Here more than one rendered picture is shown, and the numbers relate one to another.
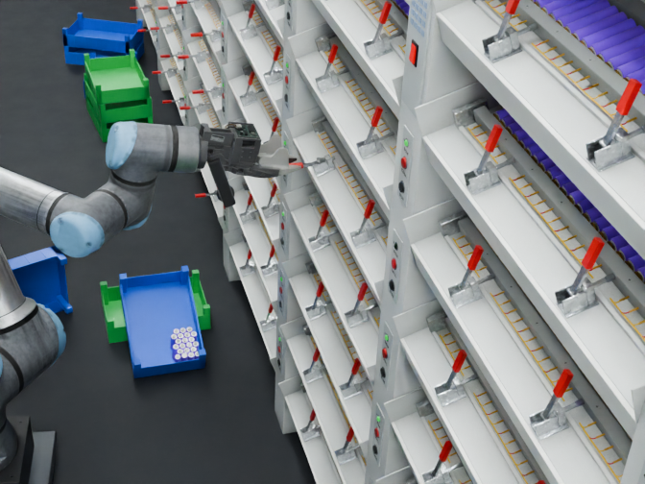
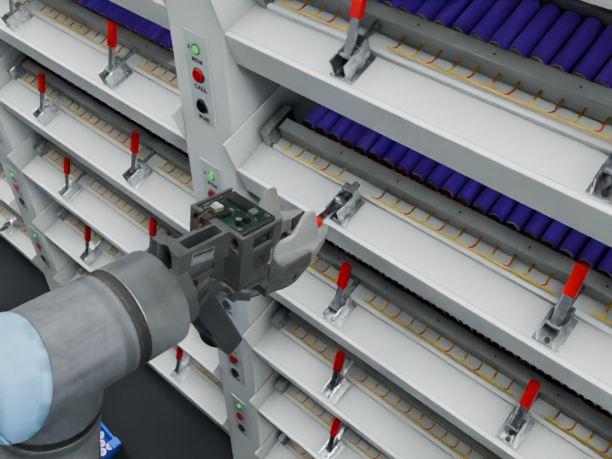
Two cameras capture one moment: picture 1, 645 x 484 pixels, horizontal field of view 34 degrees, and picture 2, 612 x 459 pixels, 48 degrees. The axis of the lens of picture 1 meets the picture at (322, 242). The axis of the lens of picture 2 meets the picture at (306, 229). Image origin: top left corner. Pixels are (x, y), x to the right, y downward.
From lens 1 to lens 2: 151 cm
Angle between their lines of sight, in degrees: 26
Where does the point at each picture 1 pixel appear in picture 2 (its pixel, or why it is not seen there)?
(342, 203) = (438, 264)
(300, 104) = (239, 109)
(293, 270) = (256, 335)
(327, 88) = (358, 72)
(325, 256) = (365, 329)
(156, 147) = (103, 349)
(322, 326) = (359, 405)
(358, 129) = (521, 137)
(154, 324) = not seen: hidden behind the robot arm
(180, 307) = not seen: hidden behind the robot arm
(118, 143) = (12, 396)
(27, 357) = not seen: outside the picture
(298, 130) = (243, 152)
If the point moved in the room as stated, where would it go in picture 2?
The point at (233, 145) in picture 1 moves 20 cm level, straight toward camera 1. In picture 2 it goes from (237, 254) to (382, 412)
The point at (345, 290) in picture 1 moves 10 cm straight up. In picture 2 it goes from (446, 380) to (459, 330)
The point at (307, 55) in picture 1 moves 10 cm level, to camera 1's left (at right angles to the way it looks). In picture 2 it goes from (243, 19) to (157, 42)
